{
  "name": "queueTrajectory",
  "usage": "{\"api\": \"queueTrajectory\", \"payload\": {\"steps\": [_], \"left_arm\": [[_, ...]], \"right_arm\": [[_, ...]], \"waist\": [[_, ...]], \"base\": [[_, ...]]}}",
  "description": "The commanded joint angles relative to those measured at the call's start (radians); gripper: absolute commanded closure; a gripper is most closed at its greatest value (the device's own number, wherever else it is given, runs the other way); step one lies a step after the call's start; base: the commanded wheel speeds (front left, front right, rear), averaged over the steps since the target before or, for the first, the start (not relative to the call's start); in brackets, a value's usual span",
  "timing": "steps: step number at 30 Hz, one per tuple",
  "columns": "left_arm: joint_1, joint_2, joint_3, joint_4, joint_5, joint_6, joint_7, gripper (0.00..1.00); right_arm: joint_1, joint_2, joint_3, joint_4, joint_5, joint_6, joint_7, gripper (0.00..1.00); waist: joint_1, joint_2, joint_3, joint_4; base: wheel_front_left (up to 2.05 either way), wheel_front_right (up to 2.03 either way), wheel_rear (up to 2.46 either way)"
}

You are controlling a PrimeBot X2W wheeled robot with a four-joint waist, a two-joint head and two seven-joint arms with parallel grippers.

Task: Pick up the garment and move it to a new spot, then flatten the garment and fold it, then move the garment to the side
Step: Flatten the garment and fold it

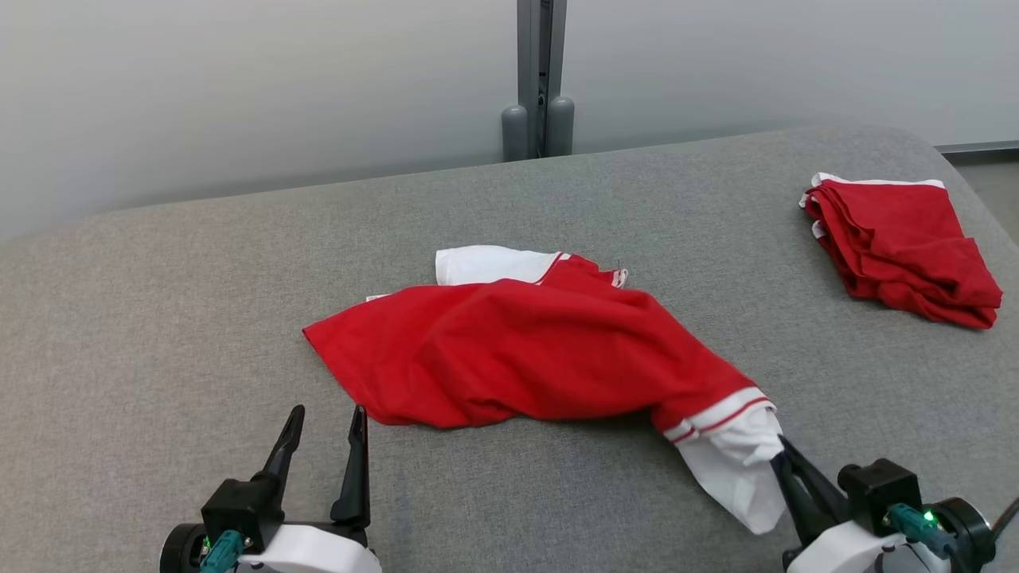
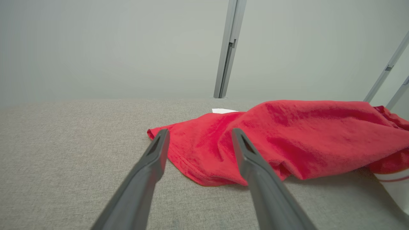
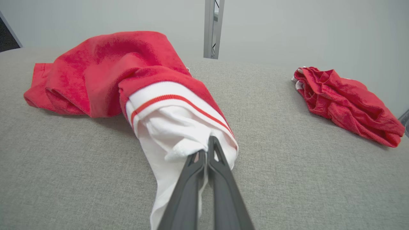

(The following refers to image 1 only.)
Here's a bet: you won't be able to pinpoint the teal left camera plug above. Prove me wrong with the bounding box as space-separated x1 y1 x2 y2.
199 529 244 573

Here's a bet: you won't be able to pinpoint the teal right camera plug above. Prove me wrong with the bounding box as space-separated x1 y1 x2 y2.
888 503 956 559

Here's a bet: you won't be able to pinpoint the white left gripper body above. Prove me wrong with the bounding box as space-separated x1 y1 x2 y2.
235 521 383 573

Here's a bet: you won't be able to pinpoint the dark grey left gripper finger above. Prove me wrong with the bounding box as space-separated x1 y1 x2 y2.
330 404 372 524
253 404 306 510

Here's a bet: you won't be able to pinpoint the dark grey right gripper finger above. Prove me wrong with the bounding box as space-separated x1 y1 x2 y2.
770 446 821 550
780 436 849 526

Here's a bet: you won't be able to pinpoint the red Bulls jersey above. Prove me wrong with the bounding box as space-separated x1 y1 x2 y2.
303 244 789 536

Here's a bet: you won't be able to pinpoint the teal camera plug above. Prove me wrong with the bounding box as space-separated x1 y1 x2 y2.
888 503 956 559
199 529 244 573

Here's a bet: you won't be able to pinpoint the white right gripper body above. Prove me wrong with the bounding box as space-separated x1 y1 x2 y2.
784 521 952 573

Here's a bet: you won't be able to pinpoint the red shorts with white stripe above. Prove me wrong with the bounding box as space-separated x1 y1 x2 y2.
798 172 1004 330

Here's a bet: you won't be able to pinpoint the grey metal partition post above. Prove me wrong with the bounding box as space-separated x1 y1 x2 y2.
501 0 576 163

